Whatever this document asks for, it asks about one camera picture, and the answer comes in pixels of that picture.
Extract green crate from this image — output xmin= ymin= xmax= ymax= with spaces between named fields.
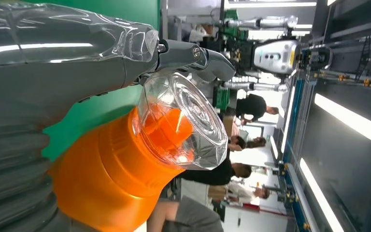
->
xmin=216 ymin=86 xmax=231 ymax=111

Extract ceiling light panel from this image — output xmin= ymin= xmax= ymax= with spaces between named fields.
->
xmin=300 ymin=158 xmax=345 ymax=232
xmin=314 ymin=93 xmax=371 ymax=141

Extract orange Tide detergent bottle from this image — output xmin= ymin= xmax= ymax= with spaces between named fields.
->
xmin=48 ymin=71 xmax=228 ymax=232

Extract silver black humanoid robot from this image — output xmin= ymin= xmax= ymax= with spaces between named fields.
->
xmin=220 ymin=16 xmax=301 ymax=93

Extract green table cover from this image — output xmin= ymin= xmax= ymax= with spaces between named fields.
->
xmin=22 ymin=0 xmax=160 ymax=162

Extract person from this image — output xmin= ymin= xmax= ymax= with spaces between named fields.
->
xmin=236 ymin=93 xmax=280 ymax=122
xmin=226 ymin=182 xmax=271 ymax=205
xmin=147 ymin=196 xmax=225 ymax=232
xmin=228 ymin=136 xmax=267 ymax=152
xmin=177 ymin=160 xmax=253 ymax=187

